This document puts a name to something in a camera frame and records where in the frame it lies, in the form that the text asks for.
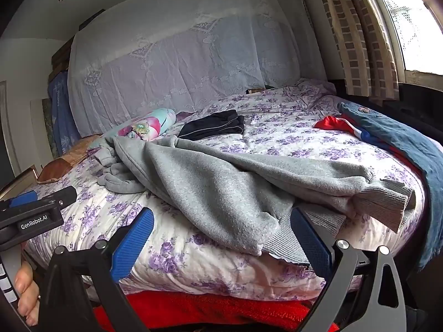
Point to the window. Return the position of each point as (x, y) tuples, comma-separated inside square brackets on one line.
[(415, 24)]

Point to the green wall picture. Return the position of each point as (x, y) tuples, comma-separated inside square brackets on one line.
[(49, 128)]

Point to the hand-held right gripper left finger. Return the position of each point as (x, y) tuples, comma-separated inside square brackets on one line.
[(133, 245)]

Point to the folded pink teal floral blanket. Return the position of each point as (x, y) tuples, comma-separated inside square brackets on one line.
[(152, 122)]

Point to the folded black pants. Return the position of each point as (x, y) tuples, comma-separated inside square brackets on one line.
[(211, 124)]

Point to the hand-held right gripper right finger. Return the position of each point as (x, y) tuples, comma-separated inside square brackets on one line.
[(311, 242)]

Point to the brown storage box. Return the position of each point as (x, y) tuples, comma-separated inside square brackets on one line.
[(61, 57)]

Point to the person's left hand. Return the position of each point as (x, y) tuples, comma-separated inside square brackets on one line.
[(26, 283)]

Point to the purple pillow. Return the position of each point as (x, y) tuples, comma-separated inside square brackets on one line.
[(185, 114)]

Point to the purple floral bedspread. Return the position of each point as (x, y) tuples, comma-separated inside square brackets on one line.
[(277, 138)]

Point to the light wooden furniture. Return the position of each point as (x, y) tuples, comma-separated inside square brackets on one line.
[(19, 181)]

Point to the red blanket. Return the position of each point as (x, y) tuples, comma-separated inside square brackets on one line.
[(207, 311)]

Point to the small dark box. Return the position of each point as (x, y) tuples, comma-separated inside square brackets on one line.
[(255, 91)]

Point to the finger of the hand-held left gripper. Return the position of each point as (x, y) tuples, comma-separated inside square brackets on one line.
[(52, 196)]

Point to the beige brick pattern curtain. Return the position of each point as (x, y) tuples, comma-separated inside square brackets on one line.
[(356, 41)]

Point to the red striped garment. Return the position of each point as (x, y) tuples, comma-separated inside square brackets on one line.
[(332, 122)]

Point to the brown cushion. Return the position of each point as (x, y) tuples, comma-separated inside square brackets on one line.
[(65, 166)]

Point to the grey knit sweater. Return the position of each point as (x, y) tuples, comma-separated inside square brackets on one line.
[(214, 186)]

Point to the black window ledge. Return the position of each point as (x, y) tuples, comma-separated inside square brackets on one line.
[(415, 100)]

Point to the blue patterned hanging cloth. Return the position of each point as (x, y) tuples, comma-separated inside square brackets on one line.
[(59, 110)]

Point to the white lace cloth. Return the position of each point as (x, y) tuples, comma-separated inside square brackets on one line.
[(190, 58)]

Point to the blue denim garment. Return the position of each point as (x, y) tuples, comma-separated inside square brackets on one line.
[(408, 141)]

